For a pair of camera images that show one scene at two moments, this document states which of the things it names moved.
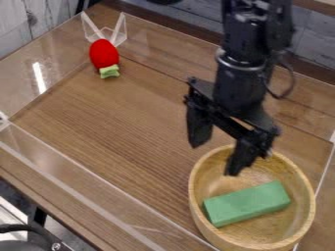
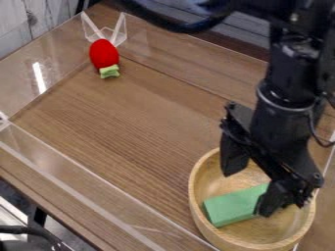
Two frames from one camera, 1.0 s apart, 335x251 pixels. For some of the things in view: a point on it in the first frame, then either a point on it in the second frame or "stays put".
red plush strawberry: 105,57 stays put
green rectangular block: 245,203 stays put
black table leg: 39,217 stays put
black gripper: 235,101 → 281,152
